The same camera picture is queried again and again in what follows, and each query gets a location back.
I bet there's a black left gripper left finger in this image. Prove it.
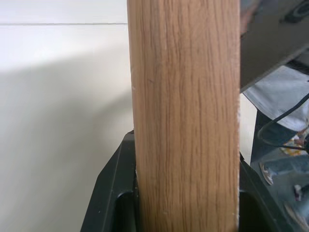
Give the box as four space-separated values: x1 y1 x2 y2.
83 131 141 232

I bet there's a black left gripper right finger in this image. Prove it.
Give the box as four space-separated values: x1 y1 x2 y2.
237 156 296 232

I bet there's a wooden plank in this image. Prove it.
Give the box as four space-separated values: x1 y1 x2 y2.
126 0 309 232

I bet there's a black cable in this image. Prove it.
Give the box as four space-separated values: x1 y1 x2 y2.
257 93 309 150

